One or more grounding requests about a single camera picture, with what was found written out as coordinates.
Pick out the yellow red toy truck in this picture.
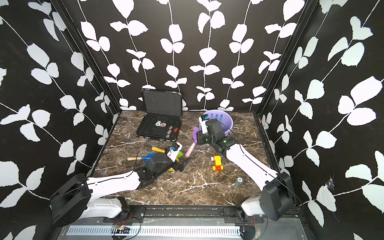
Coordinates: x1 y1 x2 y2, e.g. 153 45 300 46
211 154 224 172

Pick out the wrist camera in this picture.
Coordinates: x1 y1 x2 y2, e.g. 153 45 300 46
199 114 210 135
166 143 183 162

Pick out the blue trowel wooden handle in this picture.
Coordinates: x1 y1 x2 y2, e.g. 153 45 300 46
127 154 155 162

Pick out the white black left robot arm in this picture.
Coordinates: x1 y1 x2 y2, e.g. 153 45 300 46
50 153 191 227

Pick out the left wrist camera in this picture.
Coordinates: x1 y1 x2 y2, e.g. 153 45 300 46
166 143 183 162

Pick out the white vented strip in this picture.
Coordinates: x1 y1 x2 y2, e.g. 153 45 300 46
66 226 241 238

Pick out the small clear tape roll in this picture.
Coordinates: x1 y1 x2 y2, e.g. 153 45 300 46
235 177 244 186

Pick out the purple toy shovel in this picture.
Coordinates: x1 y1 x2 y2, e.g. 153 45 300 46
185 127 200 158

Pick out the black open tool case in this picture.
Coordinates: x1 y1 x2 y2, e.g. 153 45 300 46
136 89 183 142

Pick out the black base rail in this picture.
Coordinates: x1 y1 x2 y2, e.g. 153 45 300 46
103 205 304 226

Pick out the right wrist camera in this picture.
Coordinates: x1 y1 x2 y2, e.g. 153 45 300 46
199 114 210 135

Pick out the green toy trowel yellow handle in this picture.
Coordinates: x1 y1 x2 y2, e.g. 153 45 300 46
152 147 183 158

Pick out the yellow toy shovel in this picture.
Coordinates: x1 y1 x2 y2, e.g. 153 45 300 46
169 158 180 172

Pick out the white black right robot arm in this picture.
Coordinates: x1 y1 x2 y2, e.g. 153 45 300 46
194 115 298 222

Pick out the purple plastic bucket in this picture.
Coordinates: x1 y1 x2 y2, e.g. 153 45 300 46
205 110 234 136

